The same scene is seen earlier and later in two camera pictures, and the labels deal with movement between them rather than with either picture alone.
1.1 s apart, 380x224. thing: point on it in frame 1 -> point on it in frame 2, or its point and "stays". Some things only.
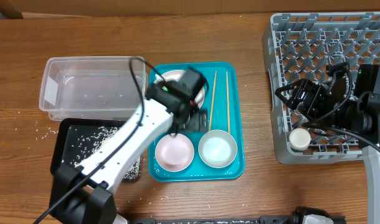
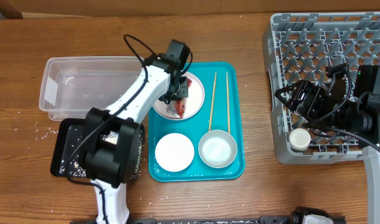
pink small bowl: (174, 153) stays
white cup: (299, 139) stays
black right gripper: (311, 89) stays
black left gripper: (199, 121) -> (184, 89)
